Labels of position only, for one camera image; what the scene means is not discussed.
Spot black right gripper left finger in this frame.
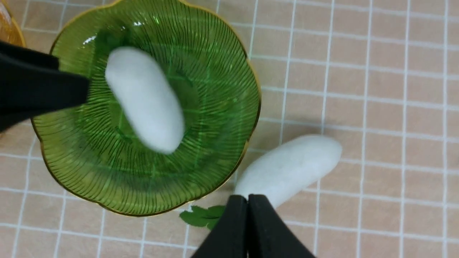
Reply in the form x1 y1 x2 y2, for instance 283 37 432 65
192 195 248 258

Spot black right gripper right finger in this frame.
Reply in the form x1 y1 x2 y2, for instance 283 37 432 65
247 195 315 258

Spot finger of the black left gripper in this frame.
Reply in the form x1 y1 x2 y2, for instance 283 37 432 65
0 42 90 132

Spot white toy radish with leaves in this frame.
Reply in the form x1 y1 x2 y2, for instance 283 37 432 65
179 134 343 231

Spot amber ribbed glass plate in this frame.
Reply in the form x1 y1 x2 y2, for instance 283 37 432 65
0 0 26 47

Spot green ribbed glass plate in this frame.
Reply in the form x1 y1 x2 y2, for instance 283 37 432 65
32 0 262 217

